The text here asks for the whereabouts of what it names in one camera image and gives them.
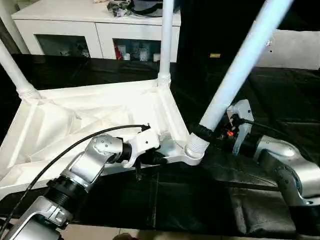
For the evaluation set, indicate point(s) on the white plastic table leg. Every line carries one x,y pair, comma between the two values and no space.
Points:
165,40
15,70
240,65

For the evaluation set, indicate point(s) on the white plastic table top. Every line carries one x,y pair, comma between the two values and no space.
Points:
65,120

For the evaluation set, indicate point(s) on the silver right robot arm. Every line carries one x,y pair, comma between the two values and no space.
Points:
290,165

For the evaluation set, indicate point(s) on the black work mat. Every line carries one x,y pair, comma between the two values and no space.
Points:
290,100

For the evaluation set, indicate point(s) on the small yellow tag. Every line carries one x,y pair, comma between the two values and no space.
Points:
215,55

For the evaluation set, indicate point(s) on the grey pillow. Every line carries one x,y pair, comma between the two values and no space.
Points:
292,50

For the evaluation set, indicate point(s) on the grey black bag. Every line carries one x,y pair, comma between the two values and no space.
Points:
142,7

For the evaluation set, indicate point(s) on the white cabinet with glass doors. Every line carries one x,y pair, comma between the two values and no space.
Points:
75,25

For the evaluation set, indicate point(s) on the grey curtain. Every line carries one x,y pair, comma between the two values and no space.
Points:
7,30

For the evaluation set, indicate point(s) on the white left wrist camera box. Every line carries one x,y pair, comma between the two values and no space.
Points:
142,142

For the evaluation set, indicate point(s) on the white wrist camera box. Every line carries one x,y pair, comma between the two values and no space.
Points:
240,120
142,142

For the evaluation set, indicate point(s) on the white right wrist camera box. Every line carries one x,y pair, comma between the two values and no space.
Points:
240,120

